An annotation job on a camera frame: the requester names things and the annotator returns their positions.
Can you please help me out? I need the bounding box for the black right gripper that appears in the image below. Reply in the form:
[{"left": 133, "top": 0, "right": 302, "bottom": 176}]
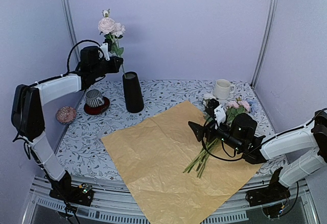
[{"left": 189, "top": 119, "right": 244, "bottom": 152}]

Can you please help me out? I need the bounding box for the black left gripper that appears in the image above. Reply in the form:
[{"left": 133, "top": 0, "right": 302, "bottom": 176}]
[{"left": 92, "top": 56, "right": 124, "bottom": 78}]

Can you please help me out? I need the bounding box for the white rose stem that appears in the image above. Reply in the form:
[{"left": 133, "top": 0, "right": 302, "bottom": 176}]
[{"left": 98, "top": 8, "right": 128, "bottom": 79}]

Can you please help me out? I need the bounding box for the artificial flower bouquet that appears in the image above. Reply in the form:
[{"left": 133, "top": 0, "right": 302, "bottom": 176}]
[{"left": 184, "top": 94, "right": 251, "bottom": 178}]

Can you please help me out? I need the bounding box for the orange wrapping paper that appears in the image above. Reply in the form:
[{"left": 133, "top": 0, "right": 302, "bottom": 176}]
[{"left": 102, "top": 101, "right": 260, "bottom": 223}]

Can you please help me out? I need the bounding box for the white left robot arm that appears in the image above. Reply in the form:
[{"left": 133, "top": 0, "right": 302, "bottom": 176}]
[{"left": 11, "top": 46, "right": 123, "bottom": 182}]

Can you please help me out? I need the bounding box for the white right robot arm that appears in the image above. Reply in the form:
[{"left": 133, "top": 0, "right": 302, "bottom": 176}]
[{"left": 188, "top": 107, "right": 326, "bottom": 201}]

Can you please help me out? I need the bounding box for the tall black vase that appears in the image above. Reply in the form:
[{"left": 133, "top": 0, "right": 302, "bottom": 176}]
[{"left": 123, "top": 72, "right": 144, "bottom": 113}]

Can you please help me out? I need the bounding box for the striped black white cup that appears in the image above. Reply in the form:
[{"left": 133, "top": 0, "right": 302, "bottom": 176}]
[{"left": 85, "top": 89, "right": 104, "bottom": 108}]

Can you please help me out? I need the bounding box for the cream ceramic mug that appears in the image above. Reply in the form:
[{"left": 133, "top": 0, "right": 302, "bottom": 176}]
[{"left": 213, "top": 79, "right": 235, "bottom": 100}]

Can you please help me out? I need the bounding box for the floral patterned tablecloth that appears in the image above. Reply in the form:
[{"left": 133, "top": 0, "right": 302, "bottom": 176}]
[{"left": 52, "top": 79, "right": 289, "bottom": 184}]

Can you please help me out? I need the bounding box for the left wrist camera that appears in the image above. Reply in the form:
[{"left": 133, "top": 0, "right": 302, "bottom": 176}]
[{"left": 100, "top": 38, "right": 112, "bottom": 61}]

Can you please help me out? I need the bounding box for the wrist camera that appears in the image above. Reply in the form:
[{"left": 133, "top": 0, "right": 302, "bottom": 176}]
[
  {"left": 205, "top": 99, "right": 226, "bottom": 126},
  {"left": 100, "top": 38, "right": 112, "bottom": 61}
]

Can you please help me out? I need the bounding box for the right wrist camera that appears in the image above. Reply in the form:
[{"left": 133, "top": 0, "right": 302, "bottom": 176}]
[{"left": 205, "top": 99, "right": 226, "bottom": 126}]

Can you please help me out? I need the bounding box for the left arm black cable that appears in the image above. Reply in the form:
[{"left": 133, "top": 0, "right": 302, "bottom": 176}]
[{"left": 12, "top": 39, "right": 104, "bottom": 143}]

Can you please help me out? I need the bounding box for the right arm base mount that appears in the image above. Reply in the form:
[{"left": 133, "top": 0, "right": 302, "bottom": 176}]
[{"left": 245, "top": 167, "right": 291, "bottom": 219}]

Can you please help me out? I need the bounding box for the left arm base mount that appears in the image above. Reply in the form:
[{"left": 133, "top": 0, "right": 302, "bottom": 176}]
[{"left": 47, "top": 171, "right": 94, "bottom": 207}]

